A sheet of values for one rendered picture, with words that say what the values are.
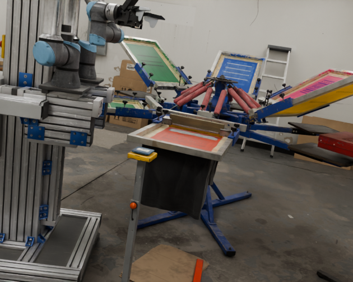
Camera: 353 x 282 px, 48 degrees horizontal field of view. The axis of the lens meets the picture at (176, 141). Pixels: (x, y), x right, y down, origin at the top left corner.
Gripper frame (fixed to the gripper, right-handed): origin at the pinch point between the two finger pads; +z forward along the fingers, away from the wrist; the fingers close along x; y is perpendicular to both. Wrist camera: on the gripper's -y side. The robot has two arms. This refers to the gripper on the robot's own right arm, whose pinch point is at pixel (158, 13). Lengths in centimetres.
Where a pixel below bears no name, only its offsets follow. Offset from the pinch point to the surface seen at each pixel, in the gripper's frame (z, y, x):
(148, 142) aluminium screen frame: -20, 63, -57
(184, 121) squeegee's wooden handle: -22, 50, -114
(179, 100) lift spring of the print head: -57, 37, -180
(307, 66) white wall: 10, -56, -527
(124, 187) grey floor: -112, 140, -213
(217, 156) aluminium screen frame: 22, 62, -63
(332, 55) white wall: 43, -80, -529
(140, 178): -12, 82, -41
